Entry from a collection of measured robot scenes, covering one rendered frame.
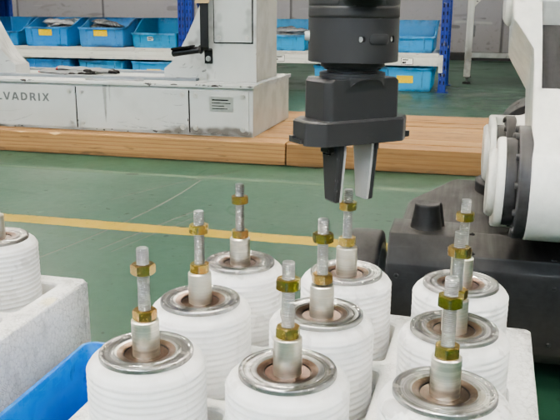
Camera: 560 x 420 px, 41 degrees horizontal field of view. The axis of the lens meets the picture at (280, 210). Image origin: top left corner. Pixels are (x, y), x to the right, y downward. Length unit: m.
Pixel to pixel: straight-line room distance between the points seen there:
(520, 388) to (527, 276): 0.35
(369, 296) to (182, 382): 0.25
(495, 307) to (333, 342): 0.18
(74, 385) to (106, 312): 0.44
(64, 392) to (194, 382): 0.36
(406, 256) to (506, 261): 0.14
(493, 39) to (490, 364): 8.34
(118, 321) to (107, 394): 0.75
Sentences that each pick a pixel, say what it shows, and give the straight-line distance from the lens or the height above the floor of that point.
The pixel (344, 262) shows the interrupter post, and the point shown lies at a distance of 0.79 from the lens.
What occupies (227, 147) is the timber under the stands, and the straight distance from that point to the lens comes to 2.68.
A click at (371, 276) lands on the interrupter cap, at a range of 0.79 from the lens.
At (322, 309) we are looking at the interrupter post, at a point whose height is 0.26.
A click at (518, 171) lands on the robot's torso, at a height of 0.34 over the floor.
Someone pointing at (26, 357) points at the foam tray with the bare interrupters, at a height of 0.14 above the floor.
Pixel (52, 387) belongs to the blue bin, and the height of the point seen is 0.10.
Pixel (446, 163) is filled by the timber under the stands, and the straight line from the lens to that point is 2.56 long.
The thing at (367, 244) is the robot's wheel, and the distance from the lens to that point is 1.11.
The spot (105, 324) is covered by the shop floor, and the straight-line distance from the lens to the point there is 1.34.
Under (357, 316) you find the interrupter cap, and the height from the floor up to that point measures 0.25.
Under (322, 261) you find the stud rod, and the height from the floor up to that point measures 0.30.
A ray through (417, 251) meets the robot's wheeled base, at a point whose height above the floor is 0.19.
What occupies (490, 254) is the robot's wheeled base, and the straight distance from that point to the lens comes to 1.10.
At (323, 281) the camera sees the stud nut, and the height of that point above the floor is 0.29.
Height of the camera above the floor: 0.52
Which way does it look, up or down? 15 degrees down
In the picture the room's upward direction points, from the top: straight up
